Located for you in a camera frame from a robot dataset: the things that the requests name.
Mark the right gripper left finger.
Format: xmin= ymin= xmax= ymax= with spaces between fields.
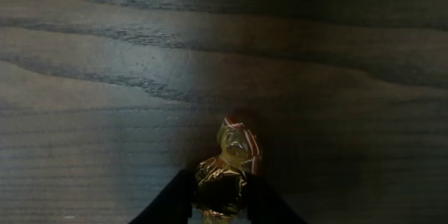
xmin=127 ymin=168 xmax=197 ymax=224

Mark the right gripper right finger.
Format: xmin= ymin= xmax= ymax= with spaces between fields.
xmin=244 ymin=173 xmax=309 ymax=224

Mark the gold candy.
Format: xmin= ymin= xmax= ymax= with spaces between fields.
xmin=193 ymin=117 xmax=263 ymax=224

